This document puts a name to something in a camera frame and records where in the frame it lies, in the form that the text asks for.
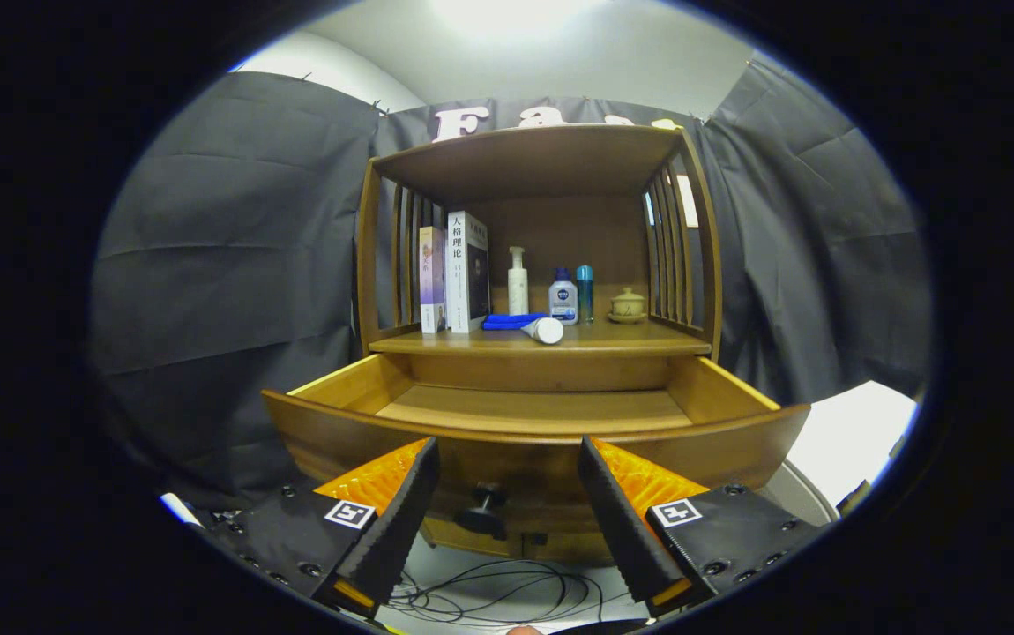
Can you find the teal bottle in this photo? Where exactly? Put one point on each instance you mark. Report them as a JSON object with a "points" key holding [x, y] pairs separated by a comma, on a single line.
{"points": [[585, 295]]}

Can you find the wooden cabinet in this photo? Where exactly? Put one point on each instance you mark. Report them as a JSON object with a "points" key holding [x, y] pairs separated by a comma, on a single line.
{"points": [[560, 238]]}

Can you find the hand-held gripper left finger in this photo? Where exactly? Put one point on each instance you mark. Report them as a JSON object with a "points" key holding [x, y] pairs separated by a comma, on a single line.
{"points": [[394, 538]]}

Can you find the white book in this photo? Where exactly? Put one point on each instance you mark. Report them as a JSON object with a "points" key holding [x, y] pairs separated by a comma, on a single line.
{"points": [[458, 273]]}

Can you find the white bottle with blue cap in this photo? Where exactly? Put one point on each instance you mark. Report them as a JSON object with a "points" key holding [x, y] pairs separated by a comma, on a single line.
{"points": [[563, 304]]}

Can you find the purple book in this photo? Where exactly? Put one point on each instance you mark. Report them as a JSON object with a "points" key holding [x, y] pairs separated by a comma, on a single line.
{"points": [[432, 282]]}

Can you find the wooden drawer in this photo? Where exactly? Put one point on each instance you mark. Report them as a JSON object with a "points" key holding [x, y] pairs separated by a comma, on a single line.
{"points": [[525, 410]]}

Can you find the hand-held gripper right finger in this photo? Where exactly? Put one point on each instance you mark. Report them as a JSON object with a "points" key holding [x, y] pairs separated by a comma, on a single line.
{"points": [[626, 529]]}

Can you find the white and green tube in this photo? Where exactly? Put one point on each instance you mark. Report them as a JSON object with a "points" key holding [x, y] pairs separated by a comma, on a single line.
{"points": [[547, 331]]}

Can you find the blue folded cloth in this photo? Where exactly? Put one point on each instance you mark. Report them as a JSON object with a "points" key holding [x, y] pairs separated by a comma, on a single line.
{"points": [[503, 322]]}

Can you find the black drawer knob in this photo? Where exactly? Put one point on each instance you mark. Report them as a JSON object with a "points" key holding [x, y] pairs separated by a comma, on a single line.
{"points": [[480, 520]]}

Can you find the tan lidded teacup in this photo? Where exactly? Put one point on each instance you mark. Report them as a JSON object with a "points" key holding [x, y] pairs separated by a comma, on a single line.
{"points": [[628, 307]]}

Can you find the white pump bottle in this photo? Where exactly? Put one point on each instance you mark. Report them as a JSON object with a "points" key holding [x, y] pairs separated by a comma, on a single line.
{"points": [[518, 291]]}

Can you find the wooden cabinet door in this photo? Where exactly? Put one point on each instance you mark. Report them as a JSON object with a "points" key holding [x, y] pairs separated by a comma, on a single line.
{"points": [[436, 534], [577, 547]]}

